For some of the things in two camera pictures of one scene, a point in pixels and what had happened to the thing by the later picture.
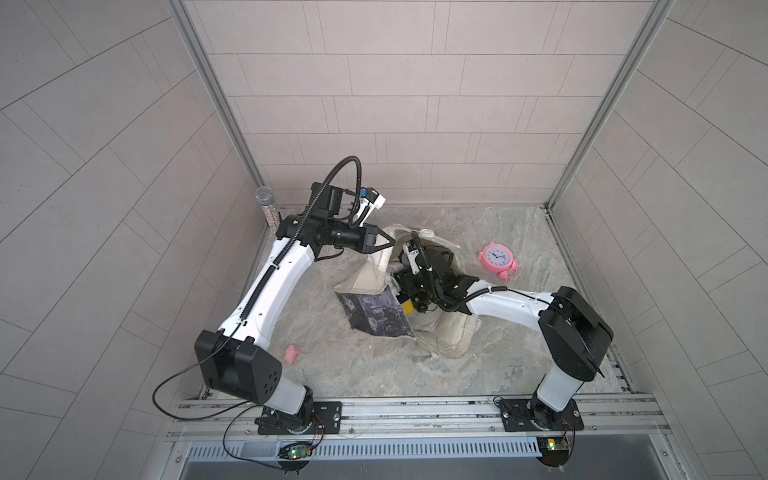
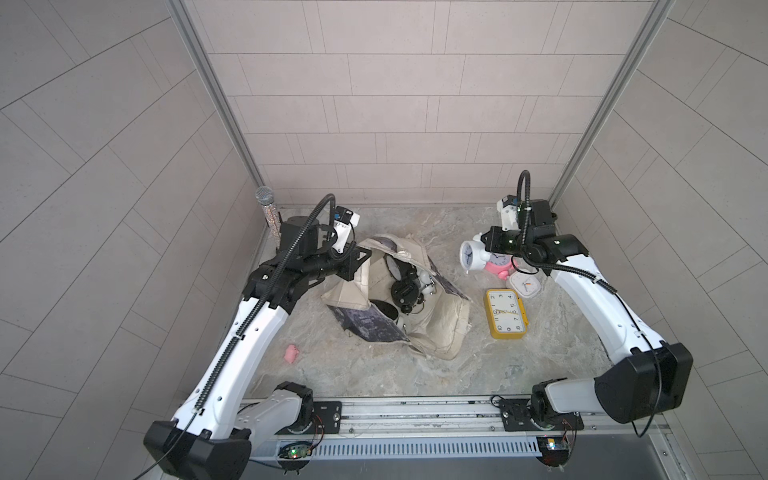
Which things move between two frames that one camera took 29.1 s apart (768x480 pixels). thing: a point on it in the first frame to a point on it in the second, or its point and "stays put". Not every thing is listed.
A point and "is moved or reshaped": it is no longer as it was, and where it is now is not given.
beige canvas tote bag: x=373 y=304 is moved or reshaped
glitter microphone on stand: x=265 y=196 stays put
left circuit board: x=295 y=450 stays put
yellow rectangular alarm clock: x=408 y=306 is moved or reshaped
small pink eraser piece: x=291 y=353 stays put
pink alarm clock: x=499 y=259 stays put
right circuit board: x=552 y=451 stays put
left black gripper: x=364 y=238 to x=348 y=261
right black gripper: x=407 y=280 to x=494 y=243
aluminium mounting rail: x=623 y=421 stays put
